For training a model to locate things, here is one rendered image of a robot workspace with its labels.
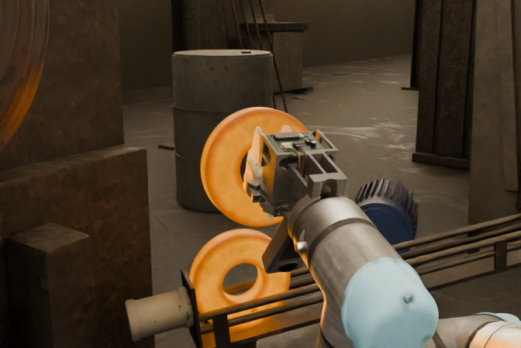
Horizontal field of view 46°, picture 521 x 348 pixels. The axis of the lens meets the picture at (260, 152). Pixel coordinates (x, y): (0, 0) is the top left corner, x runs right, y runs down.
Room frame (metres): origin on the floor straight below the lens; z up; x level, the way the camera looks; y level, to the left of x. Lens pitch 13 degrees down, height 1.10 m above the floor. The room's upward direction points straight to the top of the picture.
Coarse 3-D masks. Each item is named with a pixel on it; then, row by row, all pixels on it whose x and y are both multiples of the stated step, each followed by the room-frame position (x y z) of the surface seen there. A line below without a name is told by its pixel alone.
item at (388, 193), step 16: (368, 192) 2.61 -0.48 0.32; (384, 192) 2.58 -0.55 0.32; (400, 192) 2.58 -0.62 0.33; (368, 208) 2.41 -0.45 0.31; (384, 208) 2.40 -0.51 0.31; (400, 208) 2.42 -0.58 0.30; (416, 208) 2.62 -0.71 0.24; (384, 224) 2.38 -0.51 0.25; (400, 224) 2.36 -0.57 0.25; (416, 224) 2.50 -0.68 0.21; (400, 240) 2.36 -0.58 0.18
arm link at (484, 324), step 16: (448, 320) 0.55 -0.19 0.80; (464, 320) 0.54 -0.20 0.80; (480, 320) 0.53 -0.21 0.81; (496, 320) 0.52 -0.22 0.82; (512, 320) 0.55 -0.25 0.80; (448, 336) 0.52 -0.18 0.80; (464, 336) 0.51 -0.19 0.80; (480, 336) 0.49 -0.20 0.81; (496, 336) 0.48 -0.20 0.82; (512, 336) 0.46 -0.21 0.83
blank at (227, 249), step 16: (224, 240) 0.83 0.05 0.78; (240, 240) 0.84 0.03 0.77; (256, 240) 0.85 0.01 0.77; (208, 256) 0.82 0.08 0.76; (224, 256) 0.83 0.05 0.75; (240, 256) 0.84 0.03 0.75; (256, 256) 0.85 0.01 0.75; (192, 272) 0.83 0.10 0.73; (208, 272) 0.82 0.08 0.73; (224, 272) 0.83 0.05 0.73; (288, 272) 0.86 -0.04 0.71; (208, 288) 0.82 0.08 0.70; (256, 288) 0.86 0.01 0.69; (272, 288) 0.85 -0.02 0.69; (288, 288) 0.86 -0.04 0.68; (208, 304) 0.82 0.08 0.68; (224, 304) 0.83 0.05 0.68; (272, 304) 0.85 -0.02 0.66; (208, 320) 0.82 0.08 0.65; (256, 320) 0.85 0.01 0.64
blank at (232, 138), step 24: (240, 120) 0.74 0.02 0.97; (264, 120) 0.75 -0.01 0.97; (288, 120) 0.76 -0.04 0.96; (216, 144) 0.73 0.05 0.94; (240, 144) 0.74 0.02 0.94; (216, 168) 0.73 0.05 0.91; (216, 192) 0.73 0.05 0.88; (240, 192) 0.74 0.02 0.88; (240, 216) 0.74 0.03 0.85; (264, 216) 0.75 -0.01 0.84
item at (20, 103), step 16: (32, 0) 0.75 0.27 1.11; (48, 0) 0.77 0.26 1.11; (48, 16) 0.77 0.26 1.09; (32, 32) 0.75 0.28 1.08; (48, 32) 0.77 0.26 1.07; (32, 48) 0.75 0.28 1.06; (32, 64) 0.74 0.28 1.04; (32, 80) 0.74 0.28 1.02; (16, 96) 0.72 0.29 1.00; (32, 96) 0.74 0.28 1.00; (16, 112) 0.72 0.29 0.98; (0, 128) 0.70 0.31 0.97; (16, 128) 0.72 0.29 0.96; (0, 144) 0.70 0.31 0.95
